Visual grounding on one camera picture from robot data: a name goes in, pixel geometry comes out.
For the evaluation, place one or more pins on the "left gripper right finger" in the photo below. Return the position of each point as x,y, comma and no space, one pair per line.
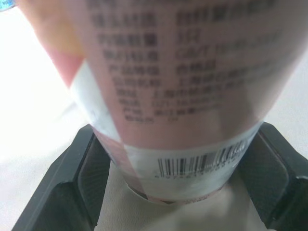
276,178

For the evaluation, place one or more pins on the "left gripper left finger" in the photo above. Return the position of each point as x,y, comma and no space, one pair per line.
65,190

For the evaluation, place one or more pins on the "pink patterned shuttlecock tube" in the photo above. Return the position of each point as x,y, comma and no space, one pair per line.
168,84

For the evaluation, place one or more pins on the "blue-capped object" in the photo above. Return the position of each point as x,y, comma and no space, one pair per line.
6,4

